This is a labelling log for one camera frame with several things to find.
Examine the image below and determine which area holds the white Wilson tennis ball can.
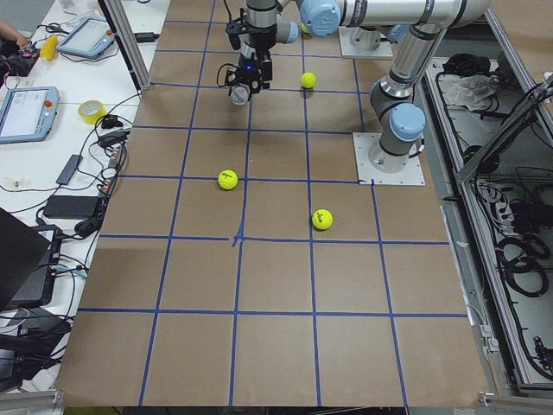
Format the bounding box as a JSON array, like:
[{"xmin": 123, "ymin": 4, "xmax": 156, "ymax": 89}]
[{"xmin": 229, "ymin": 83, "xmax": 251, "ymax": 106}]

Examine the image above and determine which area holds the yellow tennis ball centre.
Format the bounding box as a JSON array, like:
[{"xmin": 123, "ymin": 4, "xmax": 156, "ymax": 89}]
[{"xmin": 301, "ymin": 72, "xmax": 317, "ymax": 89}]

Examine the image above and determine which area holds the grey usb hub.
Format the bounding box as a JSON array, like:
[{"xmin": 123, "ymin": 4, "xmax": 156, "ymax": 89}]
[{"xmin": 55, "ymin": 154, "xmax": 83, "ymax": 186}]

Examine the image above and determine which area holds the teach pendant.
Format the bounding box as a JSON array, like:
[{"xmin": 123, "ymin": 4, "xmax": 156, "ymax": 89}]
[
  {"xmin": 1, "ymin": 86, "xmax": 60, "ymax": 144},
  {"xmin": 57, "ymin": 17, "xmax": 115, "ymax": 60}
]

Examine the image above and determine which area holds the teach pendant far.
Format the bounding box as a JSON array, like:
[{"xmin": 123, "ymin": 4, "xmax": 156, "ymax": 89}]
[{"xmin": 57, "ymin": 17, "xmax": 115, "ymax": 60}]

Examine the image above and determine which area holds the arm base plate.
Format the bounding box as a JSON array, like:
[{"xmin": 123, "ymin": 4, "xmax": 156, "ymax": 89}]
[
  {"xmin": 353, "ymin": 132, "xmax": 425, "ymax": 186},
  {"xmin": 339, "ymin": 27, "xmax": 393, "ymax": 61}
]

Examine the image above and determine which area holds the yellow tennis ball upper left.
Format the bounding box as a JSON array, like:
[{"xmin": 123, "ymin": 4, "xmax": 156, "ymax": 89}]
[{"xmin": 218, "ymin": 169, "xmax": 238, "ymax": 190}]

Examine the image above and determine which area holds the black laptop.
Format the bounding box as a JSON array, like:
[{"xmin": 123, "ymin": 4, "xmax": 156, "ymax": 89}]
[{"xmin": 1, "ymin": 210, "xmax": 61, "ymax": 310}]

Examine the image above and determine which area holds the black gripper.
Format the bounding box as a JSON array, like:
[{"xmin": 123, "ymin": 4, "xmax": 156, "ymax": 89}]
[{"xmin": 224, "ymin": 50, "xmax": 273, "ymax": 93}]

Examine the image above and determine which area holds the yellow tape roll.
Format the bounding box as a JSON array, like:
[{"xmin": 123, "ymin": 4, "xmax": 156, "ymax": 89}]
[{"xmin": 78, "ymin": 99, "xmax": 107, "ymax": 125}]

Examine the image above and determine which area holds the teach pendant near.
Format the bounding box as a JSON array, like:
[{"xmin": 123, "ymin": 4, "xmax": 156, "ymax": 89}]
[{"xmin": 1, "ymin": 86, "xmax": 60, "ymax": 144}]

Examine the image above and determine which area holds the aluminium frame post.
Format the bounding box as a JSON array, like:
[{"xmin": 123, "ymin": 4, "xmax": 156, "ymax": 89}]
[{"xmin": 98, "ymin": 0, "xmax": 151, "ymax": 93}]

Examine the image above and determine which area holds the black power adapter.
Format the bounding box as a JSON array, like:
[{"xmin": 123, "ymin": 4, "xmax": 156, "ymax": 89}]
[{"xmin": 43, "ymin": 195, "xmax": 99, "ymax": 220}]

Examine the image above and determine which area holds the yellow tennis ball lower left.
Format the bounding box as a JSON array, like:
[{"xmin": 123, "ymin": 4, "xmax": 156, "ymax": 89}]
[{"xmin": 311, "ymin": 208, "xmax": 334, "ymax": 231}]

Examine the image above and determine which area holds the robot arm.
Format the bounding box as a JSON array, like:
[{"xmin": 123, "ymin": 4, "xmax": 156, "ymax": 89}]
[
  {"xmin": 220, "ymin": 0, "xmax": 491, "ymax": 174},
  {"xmin": 349, "ymin": 24, "xmax": 410, "ymax": 50}
]

